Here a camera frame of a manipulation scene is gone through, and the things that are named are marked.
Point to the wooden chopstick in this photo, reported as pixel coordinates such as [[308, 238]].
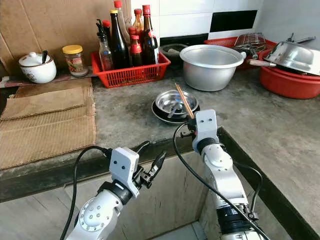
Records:
[[185, 99]]

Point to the steel bowl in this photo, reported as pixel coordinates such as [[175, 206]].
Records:
[[166, 100]]

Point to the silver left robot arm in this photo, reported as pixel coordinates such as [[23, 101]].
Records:
[[97, 217]]

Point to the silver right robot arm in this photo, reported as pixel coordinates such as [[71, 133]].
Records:
[[222, 170]]

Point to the grey kitchen base cabinet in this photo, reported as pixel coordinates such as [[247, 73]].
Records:
[[30, 220]]

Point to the shallow steel dish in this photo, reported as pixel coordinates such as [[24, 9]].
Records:
[[162, 119]]

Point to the large aluminium pot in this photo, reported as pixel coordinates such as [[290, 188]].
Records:
[[211, 72]]

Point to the red plastic bottle basket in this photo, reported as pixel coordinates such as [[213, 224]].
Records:
[[130, 76]]

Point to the small grey bowl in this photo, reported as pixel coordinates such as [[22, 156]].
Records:
[[171, 49]]

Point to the red plastic dish basket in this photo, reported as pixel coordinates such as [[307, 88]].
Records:
[[220, 41]]

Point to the dark bottle red cap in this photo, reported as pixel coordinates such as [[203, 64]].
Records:
[[149, 42]]

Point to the red label sauce bottle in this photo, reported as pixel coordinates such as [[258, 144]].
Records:
[[135, 49]]

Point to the large corrugated cardboard sheet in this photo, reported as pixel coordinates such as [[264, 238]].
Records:
[[45, 142]]

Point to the clear bottle black spout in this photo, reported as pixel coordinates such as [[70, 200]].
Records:
[[105, 56]]

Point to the tall dark soy sauce bottle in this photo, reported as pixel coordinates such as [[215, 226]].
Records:
[[119, 47]]

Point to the red plastic basin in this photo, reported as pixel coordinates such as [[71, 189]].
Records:
[[287, 86]]

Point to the small corrugated cardboard sheet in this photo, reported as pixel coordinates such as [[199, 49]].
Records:
[[47, 103]]

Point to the glass jar yellow lid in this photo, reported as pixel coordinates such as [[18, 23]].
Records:
[[74, 62]]

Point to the amber bottle red cap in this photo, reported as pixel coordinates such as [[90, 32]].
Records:
[[138, 21]]

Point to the domed steel lid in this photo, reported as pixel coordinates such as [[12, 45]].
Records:
[[295, 56]]

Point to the clear bottle red cap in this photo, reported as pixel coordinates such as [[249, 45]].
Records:
[[122, 12]]

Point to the white ceramic lidded pot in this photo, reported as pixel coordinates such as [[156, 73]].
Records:
[[36, 71]]

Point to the dark wooden plank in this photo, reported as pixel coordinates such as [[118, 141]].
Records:
[[12, 81]]

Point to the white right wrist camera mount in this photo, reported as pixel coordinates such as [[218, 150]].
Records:
[[205, 125]]

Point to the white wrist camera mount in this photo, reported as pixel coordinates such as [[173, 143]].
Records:
[[205, 125], [124, 165]]

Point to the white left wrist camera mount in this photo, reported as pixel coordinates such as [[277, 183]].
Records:
[[124, 165]]

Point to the brown cardboard wall sheet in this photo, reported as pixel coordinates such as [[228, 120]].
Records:
[[50, 27]]

